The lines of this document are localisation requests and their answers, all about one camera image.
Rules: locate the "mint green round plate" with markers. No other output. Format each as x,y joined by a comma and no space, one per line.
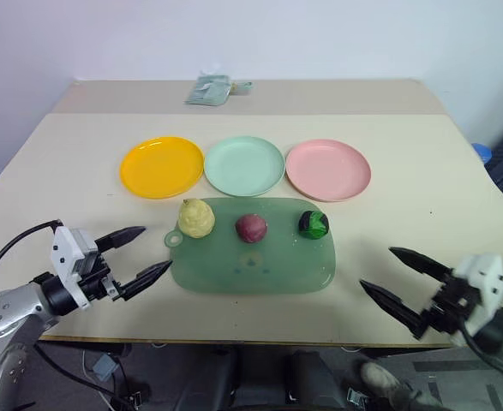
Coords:
244,166

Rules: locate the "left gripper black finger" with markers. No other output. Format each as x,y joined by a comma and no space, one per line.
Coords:
122,237
146,277

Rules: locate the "dirty grey shoe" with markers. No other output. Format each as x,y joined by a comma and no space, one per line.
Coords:
384,381

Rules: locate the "yellow pear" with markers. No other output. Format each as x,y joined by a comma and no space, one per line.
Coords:
196,220

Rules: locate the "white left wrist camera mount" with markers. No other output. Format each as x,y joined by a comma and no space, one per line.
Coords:
66,252

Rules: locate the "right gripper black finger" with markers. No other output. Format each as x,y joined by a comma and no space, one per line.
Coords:
394,304
422,264

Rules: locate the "green plastic wrapped packet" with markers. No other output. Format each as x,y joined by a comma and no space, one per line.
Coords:
208,91

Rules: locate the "yellow round plate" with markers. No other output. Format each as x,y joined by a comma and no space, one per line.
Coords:
161,168

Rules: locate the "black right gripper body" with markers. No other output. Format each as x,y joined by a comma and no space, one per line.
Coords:
452,306

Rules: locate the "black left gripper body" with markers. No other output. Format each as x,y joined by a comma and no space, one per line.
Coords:
97,280

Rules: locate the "dark green toy vegetable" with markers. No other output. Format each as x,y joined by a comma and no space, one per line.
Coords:
314,224

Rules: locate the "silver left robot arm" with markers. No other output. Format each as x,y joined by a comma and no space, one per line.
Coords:
2,317

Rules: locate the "dark red round fruit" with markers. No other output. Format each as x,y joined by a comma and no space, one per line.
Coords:
251,228

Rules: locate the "green translucent cutting board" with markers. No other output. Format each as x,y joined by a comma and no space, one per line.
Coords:
251,267

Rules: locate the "pink round plate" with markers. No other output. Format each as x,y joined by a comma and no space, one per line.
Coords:
328,170

